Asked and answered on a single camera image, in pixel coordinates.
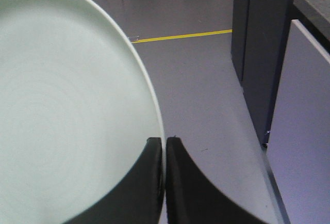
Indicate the grey kitchen cabinet right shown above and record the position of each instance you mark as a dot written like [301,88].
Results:
[298,150]

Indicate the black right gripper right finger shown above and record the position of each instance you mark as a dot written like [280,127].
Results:
[191,197]

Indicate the dark grey tall cabinet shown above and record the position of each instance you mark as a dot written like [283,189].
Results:
[259,37]

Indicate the light green round plate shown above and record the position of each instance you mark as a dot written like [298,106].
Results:
[77,107]

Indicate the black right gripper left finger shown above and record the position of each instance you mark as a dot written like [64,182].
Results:
[137,198]

